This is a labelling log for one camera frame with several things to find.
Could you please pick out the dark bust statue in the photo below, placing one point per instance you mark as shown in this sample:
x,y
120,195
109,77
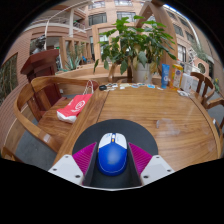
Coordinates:
x,y
40,43

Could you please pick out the yellow liquid bottle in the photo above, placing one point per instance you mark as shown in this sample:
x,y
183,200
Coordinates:
x,y
177,77

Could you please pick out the round black mouse pad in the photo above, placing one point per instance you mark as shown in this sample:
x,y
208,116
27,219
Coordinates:
x,y
133,133

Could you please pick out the dark red wooden lectern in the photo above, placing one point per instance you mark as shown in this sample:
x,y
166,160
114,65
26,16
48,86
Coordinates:
x,y
40,63

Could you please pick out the spiky green agave plant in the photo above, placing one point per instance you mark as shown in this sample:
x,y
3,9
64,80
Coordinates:
x,y
75,60

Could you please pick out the small white flat packet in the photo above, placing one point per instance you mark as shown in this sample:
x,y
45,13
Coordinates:
x,y
183,93

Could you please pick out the blue and white computer mouse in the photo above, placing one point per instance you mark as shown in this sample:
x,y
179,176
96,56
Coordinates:
x,y
112,156

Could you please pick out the green potted plant, white pot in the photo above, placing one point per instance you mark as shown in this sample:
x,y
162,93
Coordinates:
x,y
133,43

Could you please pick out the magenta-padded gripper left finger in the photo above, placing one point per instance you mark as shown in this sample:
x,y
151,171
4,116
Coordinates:
x,y
66,166

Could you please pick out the wooden armchair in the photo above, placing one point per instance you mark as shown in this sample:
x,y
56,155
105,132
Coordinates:
x,y
215,103
30,86
112,71
207,83

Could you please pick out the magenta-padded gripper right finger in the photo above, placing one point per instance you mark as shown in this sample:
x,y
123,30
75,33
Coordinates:
x,y
155,166

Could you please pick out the blue squeeze tube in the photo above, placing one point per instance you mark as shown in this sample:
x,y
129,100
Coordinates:
x,y
165,76

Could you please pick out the red and white bag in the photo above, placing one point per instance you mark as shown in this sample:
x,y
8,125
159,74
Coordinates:
x,y
75,106

